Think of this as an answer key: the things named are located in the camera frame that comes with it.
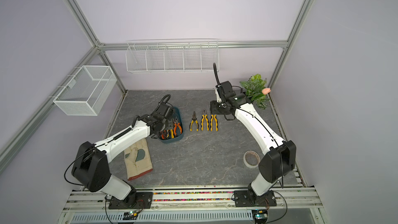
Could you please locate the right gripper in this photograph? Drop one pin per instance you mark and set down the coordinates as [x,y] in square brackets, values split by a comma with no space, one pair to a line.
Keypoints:
[213,108]

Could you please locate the teal plastic storage box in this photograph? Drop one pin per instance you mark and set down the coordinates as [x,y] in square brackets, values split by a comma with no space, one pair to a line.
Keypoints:
[167,135]

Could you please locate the orange needle nose pliers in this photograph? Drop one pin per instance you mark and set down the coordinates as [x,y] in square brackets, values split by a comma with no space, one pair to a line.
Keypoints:
[177,128]

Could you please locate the yellow black combination pliers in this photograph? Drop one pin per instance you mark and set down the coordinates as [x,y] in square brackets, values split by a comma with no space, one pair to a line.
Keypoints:
[213,123]

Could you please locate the large yellow combination pliers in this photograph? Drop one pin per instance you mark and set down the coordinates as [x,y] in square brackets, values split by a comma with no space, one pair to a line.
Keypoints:
[205,121]

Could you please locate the yellow needle nose pliers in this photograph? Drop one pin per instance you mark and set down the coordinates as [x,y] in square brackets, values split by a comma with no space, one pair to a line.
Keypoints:
[194,125]

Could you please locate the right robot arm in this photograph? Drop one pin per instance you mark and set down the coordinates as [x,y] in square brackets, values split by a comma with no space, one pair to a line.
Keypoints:
[278,155]

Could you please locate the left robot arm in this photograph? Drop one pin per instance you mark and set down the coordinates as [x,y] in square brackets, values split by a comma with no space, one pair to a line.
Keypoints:
[91,166]

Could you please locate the green artificial plant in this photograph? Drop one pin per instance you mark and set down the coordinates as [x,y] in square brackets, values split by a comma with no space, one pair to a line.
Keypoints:
[254,86]

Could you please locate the pink tulip flower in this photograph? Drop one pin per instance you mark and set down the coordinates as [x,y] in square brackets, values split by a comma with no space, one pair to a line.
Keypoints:
[266,91]

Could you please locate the beige work glove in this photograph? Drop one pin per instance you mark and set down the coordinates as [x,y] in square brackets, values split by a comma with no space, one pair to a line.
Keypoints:
[137,160]

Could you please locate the white tape roll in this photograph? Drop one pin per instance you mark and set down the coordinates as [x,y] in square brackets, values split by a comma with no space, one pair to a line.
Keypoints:
[251,159]

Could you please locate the white wire wall shelf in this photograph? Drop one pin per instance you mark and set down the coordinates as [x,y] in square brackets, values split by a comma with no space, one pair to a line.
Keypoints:
[172,55]

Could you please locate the white wire basket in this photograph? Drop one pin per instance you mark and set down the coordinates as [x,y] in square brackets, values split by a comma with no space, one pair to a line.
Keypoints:
[87,91]

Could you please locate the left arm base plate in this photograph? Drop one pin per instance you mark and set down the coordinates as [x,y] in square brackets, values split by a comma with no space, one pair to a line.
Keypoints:
[136,200]

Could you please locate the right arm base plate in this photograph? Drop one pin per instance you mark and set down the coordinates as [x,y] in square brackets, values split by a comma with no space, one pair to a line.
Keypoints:
[255,198]

